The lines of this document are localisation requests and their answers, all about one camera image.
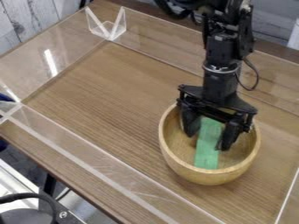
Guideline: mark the blue object at left edge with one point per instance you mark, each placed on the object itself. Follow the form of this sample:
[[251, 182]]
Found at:
[[5, 98]]

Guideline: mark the wooden brown bowl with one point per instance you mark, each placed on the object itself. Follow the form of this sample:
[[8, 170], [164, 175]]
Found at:
[[177, 149]]

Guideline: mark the clear acrylic enclosure wall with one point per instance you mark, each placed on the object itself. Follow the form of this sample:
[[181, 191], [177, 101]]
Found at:
[[92, 83]]

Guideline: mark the black table leg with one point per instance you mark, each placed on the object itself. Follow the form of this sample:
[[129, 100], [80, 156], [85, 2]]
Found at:
[[49, 184]]

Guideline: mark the green rectangular block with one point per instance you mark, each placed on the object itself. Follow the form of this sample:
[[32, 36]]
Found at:
[[205, 158]]

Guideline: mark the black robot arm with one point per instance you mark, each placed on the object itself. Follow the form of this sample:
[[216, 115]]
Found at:
[[228, 43]]

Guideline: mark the black metal bracket with screw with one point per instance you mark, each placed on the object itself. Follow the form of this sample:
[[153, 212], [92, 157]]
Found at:
[[64, 215]]

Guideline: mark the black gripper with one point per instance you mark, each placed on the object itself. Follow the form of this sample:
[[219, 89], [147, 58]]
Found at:
[[215, 100]]

